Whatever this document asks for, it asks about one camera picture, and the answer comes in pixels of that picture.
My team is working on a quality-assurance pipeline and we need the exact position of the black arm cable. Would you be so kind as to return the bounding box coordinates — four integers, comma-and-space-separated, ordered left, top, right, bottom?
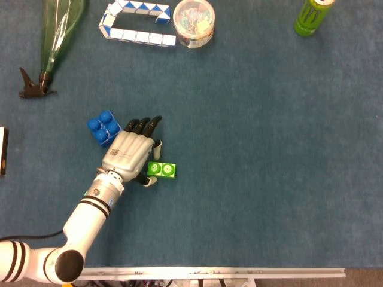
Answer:
0, 229, 65, 242

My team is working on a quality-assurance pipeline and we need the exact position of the clear round tub of pins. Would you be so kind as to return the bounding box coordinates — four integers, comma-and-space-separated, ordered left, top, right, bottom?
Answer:
172, 0, 216, 49

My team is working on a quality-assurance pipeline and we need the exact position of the green Monster energy can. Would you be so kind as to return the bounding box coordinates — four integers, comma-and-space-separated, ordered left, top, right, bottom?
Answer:
294, 0, 336, 38

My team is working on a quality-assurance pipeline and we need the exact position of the aluminium table edge rail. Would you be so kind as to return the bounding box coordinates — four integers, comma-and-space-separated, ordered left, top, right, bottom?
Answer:
82, 267, 346, 282

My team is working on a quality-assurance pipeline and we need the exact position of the blue toy brick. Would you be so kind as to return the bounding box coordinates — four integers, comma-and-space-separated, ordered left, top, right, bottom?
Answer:
87, 110, 123, 148

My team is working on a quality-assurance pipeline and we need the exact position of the black plastic bottle nozzle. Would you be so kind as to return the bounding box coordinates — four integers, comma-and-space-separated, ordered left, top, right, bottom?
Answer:
19, 67, 58, 99

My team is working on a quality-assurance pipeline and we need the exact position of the black white flat box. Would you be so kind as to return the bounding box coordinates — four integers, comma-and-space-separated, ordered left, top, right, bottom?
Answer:
0, 127, 9, 176

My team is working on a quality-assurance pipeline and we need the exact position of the blue white snake puzzle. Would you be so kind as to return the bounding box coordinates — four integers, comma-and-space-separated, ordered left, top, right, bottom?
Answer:
98, 0, 177, 48

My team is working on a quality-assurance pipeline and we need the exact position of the green toy brick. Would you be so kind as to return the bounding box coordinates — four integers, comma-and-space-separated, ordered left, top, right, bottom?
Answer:
147, 161, 177, 180

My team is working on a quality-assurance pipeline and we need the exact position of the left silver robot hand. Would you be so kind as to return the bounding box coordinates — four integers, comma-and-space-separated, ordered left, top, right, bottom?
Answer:
101, 115, 163, 187

